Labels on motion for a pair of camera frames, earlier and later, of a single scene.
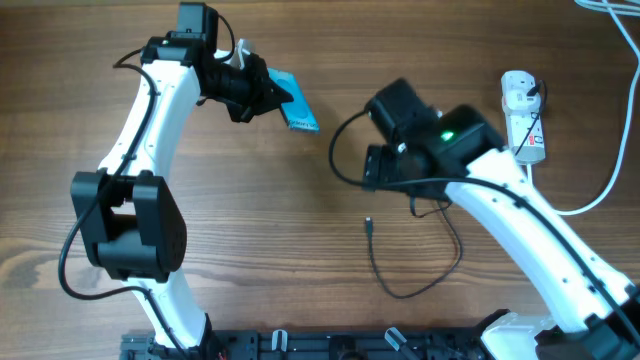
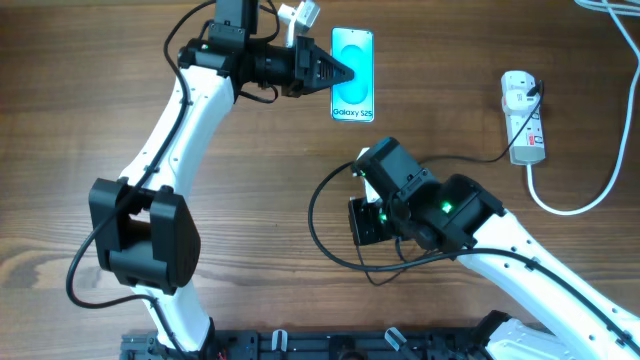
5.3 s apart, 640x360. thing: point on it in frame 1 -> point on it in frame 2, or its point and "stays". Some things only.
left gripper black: (259, 96) -> (307, 55)
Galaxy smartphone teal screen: (298, 111) -> (353, 101)
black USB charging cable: (369, 229) -> (530, 89)
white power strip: (521, 102) stays
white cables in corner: (619, 7) stays
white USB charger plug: (518, 102) stays
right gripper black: (378, 167) -> (365, 233)
